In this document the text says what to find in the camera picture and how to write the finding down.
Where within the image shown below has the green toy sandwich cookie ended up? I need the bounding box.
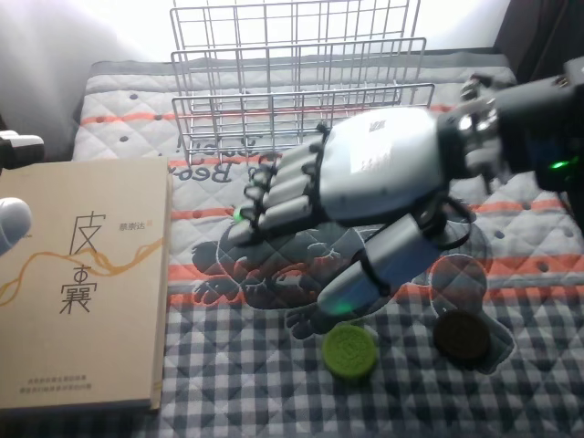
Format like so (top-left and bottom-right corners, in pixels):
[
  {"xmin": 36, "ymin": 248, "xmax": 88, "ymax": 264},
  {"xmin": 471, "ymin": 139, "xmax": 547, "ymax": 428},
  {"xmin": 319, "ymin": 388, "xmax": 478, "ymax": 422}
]
[{"xmin": 321, "ymin": 322, "xmax": 379, "ymax": 380}]

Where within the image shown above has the beige book with black characters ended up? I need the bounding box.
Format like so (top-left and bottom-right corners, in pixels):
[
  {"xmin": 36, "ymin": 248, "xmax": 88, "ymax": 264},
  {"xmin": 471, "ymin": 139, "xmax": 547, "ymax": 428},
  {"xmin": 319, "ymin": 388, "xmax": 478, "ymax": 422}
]
[{"xmin": 0, "ymin": 157, "xmax": 175, "ymax": 412}]

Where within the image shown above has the brown toy sandwich cookie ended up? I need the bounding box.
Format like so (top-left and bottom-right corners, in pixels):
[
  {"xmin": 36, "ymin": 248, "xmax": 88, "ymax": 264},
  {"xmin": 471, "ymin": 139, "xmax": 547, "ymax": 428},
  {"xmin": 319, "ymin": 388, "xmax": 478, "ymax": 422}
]
[{"xmin": 432, "ymin": 309, "xmax": 492, "ymax": 366}]

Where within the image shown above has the grey quilt with printed bear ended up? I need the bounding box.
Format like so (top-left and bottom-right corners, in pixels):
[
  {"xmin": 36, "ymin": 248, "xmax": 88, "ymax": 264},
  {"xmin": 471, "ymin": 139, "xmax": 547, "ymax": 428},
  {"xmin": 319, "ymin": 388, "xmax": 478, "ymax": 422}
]
[{"xmin": 0, "ymin": 47, "xmax": 584, "ymax": 438}]

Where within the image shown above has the white and black right hand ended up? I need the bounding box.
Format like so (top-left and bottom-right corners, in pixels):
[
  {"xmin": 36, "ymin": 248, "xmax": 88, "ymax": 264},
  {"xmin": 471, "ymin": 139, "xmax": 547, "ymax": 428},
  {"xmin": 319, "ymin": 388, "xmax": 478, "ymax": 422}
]
[{"xmin": 221, "ymin": 107, "xmax": 457, "ymax": 323}]

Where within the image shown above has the white and black left hand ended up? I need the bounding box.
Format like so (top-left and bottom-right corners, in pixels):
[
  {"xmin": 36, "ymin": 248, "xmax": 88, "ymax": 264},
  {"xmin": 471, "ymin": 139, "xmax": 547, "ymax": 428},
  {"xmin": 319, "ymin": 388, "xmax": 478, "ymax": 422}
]
[{"xmin": 0, "ymin": 130, "xmax": 46, "ymax": 256}]

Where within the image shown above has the white wire rack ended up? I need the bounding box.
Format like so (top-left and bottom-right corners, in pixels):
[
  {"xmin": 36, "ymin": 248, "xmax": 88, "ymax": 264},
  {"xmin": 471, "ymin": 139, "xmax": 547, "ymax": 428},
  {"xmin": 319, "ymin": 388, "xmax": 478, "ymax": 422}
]
[{"xmin": 169, "ymin": 0, "xmax": 434, "ymax": 168}]

